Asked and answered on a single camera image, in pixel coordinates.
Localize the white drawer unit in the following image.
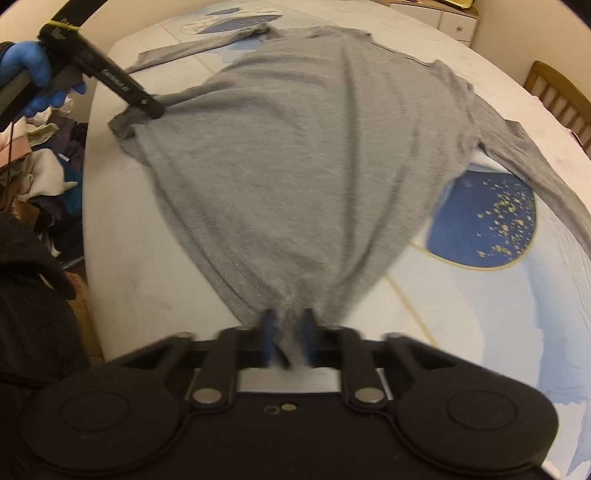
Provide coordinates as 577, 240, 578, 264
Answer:
389, 0, 479, 48

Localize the cardboard box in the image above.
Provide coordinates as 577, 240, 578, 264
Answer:
65, 270, 106, 365

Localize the pile of clothes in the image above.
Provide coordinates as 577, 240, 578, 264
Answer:
0, 95, 88, 268

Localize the white printed tablecloth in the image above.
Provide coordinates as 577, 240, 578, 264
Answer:
82, 0, 591, 478

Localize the person's left hand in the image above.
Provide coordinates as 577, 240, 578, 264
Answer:
0, 41, 88, 118

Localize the grey sweater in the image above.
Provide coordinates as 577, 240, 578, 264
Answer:
107, 24, 591, 370

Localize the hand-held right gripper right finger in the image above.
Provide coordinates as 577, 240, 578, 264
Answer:
298, 307, 465, 411

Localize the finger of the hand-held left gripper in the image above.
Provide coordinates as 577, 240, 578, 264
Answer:
129, 88, 166, 121

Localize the wooden chair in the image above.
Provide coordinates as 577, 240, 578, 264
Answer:
524, 60, 591, 155

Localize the person's black clothing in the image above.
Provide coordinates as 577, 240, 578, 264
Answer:
0, 210, 90, 386

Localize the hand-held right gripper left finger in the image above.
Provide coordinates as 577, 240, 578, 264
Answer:
108, 308, 289, 411

